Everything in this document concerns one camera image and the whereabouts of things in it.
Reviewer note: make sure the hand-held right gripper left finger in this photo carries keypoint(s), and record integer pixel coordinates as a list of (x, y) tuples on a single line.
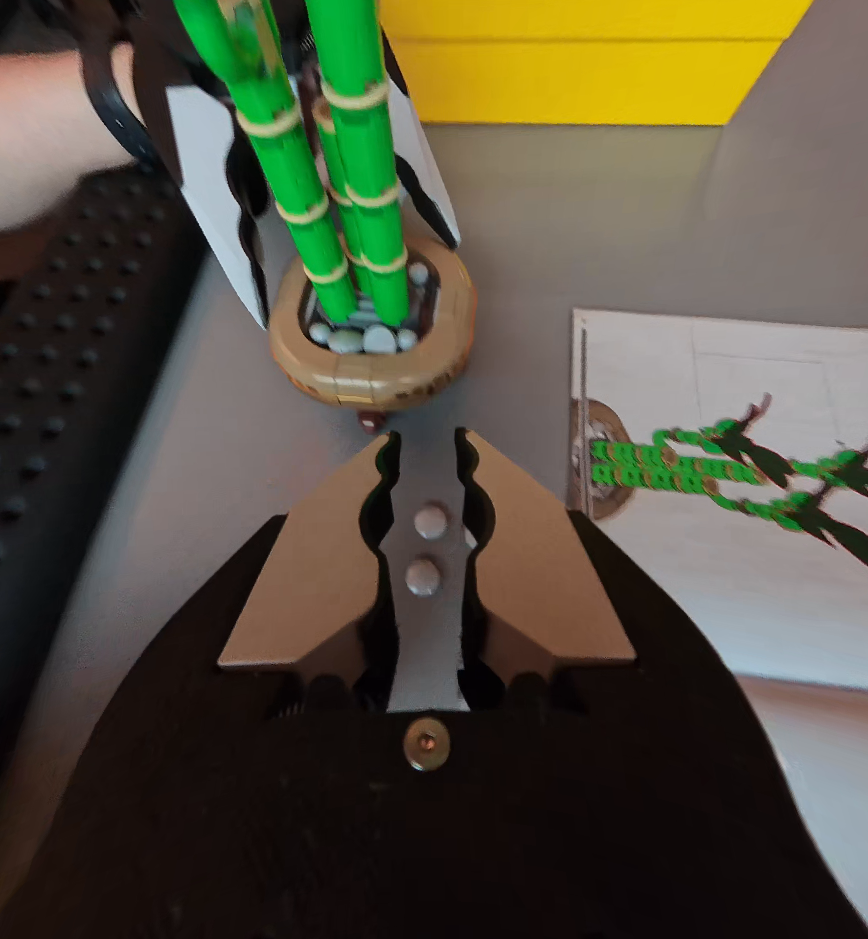
[(309, 594)]

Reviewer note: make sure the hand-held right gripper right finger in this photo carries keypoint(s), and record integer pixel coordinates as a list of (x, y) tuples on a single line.
[(544, 594)]

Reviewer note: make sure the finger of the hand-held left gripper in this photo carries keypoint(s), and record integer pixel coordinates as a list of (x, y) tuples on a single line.
[(427, 169), (206, 191)]

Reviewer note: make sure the cluster of white lego pebbles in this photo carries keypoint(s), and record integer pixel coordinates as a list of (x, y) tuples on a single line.
[(430, 519)]

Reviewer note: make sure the green lego bamboo plant model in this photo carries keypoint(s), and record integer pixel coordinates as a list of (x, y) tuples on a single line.
[(375, 381)]

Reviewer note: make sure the person's left forearm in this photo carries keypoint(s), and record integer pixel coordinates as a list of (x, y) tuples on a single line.
[(30, 132)]

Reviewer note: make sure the lego instruction booklet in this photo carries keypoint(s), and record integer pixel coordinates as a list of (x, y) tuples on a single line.
[(735, 623)]

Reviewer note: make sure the black wristband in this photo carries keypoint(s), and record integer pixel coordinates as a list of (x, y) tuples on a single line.
[(111, 117)]

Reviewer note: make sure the stacked yellow storage bins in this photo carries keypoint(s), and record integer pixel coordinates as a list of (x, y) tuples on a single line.
[(588, 73)]

